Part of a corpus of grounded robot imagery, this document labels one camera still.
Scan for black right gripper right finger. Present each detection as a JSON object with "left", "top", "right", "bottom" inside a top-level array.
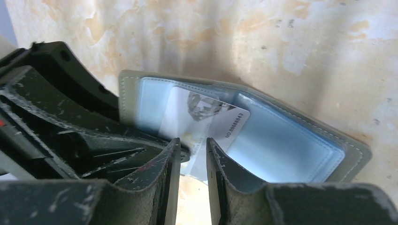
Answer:
[{"left": 206, "top": 138, "right": 398, "bottom": 225}]

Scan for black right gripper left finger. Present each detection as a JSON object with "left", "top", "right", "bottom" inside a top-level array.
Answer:
[{"left": 0, "top": 138, "right": 181, "bottom": 225}]

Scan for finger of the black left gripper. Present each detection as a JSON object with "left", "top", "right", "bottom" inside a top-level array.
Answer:
[
  {"left": 0, "top": 41, "right": 119, "bottom": 121},
  {"left": 0, "top": 65, "right": 191, "bottom": 181}
]

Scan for grey leather card holder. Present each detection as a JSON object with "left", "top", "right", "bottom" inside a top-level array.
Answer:
[{"left": 119, "top": 70, "right": 372, "bottom": 183}]

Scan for silver VIP card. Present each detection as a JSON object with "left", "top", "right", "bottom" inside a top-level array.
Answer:
[{"left": 159, "top": 87, "right": 250, "bottom": 183}]

